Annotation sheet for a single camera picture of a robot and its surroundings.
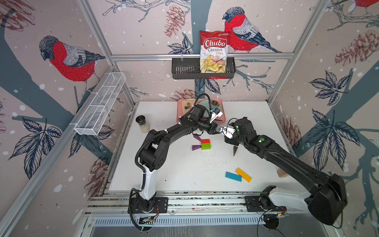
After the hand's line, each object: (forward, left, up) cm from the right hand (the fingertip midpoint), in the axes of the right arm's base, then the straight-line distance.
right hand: (228, 127), depth 82 cm
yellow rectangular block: (-20, -10, -20) cm, 30 cm away
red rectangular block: (+1, +12, -18) cm, 22 cm away
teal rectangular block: (-21, -4, -20) cm, 29 cm away
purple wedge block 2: (-4, +19, -17) cm, 26 cm away
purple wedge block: (+4, +18, -17) cm, 25 cm away
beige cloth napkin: (+37, +25, -18) cm, 48 cm away
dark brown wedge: (-5, -6, -17) cm, 18 cm away
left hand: (-1, +2, -1) cm, 2 cm away
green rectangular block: (-4, +12, -17) cm, 21 cm away
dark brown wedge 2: (-8, +7, +9) cm, 14 cm away
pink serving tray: (+20, 0, -18) cm, 27 cm away
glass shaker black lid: (+7, +54, -13) cm, 56 cm away
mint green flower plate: (+35, +5, -17) cm, 40 cm away
